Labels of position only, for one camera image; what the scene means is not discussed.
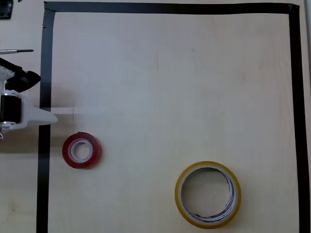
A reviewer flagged small red tape roll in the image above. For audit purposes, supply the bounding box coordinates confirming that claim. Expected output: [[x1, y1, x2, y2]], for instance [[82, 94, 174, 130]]
[[62, 132, 103, 170]]

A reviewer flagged big yellow tape roll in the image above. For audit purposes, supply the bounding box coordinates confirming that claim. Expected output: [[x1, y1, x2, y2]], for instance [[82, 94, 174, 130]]
[[174, 161, 242, 230]]

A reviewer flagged thin metal screwdriver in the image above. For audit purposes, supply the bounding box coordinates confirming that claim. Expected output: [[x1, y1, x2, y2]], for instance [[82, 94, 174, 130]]
[[0, 49, 34, 54]]

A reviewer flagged black flat box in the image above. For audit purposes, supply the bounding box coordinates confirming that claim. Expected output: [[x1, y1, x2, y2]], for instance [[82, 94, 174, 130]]
[[0, 0, 13, 20]]

